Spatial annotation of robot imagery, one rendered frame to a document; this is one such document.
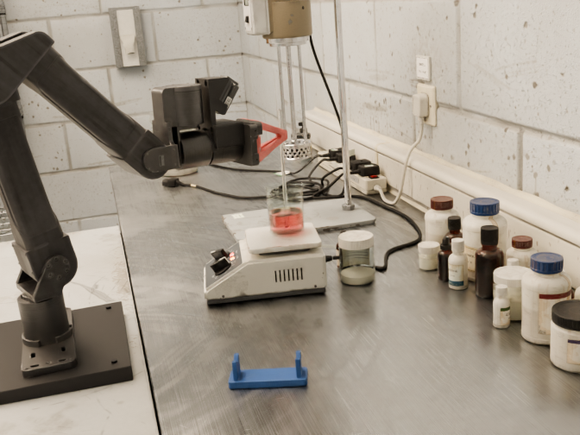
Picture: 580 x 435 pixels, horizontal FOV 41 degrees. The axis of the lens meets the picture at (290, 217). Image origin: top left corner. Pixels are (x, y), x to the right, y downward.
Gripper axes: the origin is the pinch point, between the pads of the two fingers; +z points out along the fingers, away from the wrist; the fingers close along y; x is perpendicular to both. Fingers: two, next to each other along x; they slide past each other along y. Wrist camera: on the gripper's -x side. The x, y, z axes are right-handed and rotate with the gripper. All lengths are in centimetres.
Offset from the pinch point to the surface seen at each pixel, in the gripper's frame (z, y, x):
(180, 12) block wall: 93, 216, -21
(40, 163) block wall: 29, 240, 41
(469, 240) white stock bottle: 20.0, -22.9, 17.5
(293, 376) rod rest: -21.1, -31.5, 24.8
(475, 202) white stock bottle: 21.9, -22.5, 11.6
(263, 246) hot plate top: -7.8, -4.7, 16.6
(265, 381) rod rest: -24.4, -29.9, 25.0
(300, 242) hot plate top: -2.3, -7.3, 16.4
